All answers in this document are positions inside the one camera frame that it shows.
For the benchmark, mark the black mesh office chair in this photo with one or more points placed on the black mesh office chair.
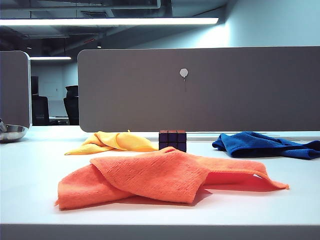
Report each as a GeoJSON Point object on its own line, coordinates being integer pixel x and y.
{"type": "Point", "coordinates": [72, 107]}

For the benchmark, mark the orange microfiber rag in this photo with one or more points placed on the orange microfiber rag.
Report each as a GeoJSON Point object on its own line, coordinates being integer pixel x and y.
{"type": "Point", "coordinates": [150, 175]}

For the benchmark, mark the wide grey desk partition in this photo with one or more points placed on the wide grey desk partition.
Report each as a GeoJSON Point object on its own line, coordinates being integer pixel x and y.
{"type": "Point", "coordinates": [137, 87]}

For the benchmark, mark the long ceiling light strip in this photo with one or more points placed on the long ceiling light strip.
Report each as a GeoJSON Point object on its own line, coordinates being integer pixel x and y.
{"type": "Point", "coordinates": [100, 21]}

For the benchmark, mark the yellow microfiber rag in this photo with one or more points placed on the yellow microfiber rag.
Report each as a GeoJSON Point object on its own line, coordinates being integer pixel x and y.
{"type": "Point", "coordinates": [130, 142]}

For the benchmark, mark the stainless steel bowl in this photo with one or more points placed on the stainless steel bowl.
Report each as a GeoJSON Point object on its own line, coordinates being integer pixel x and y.
{"type": "Point", "coordinates": [12, 133]}

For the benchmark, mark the black padded office chair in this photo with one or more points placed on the black padded office chair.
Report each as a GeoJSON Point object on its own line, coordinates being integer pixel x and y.
{"type": "Point", "coordinates": [40, 110]}

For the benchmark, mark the blue microfiber rag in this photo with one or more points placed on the blue microfiber rag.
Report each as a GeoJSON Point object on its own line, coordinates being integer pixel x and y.
{"type": "Point", "coordinates": [250, 146]}

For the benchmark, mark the short ceiling light strip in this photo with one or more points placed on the short ceiling light strip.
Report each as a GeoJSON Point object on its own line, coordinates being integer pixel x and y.
{"type": "Point", "coordinates": [50, 58]}

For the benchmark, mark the round grey adhesive hook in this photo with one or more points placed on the round grey adhesive hook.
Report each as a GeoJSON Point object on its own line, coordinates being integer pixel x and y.
{"type": "Point", "coordinates": [183, 72]}

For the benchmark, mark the narrow grey desk partition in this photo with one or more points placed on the narrow grey desk partition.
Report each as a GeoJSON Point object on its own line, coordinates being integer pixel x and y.
{"type": "Point", "coordinates": [13, 87]}

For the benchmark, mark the dark Rubik's cube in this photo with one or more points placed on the dark Rubik's cube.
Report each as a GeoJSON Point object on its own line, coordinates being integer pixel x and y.
{"type": "Point", "coordinates": [172, 141]}

